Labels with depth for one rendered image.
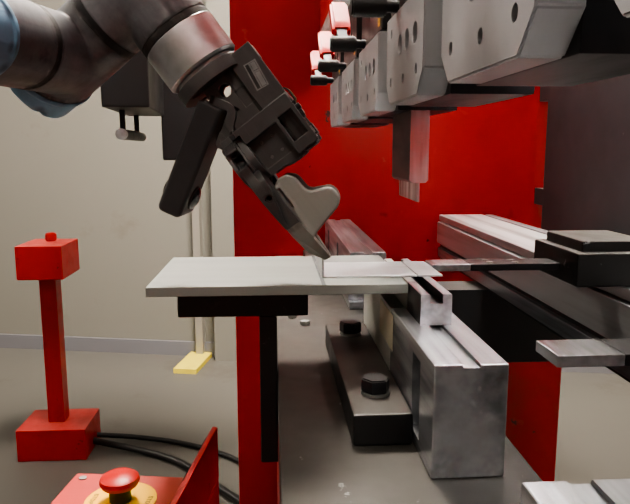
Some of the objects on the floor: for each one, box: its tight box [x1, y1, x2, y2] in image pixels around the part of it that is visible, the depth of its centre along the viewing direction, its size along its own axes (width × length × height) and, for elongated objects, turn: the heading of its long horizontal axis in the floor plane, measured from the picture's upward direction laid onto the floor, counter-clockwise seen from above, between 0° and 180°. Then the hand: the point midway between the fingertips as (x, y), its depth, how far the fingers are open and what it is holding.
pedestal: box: [14, 232, 101, 462], centre depth 240 cm, size 20×25×83 cm
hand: (315, 252), depth 64 cm, fingers closed
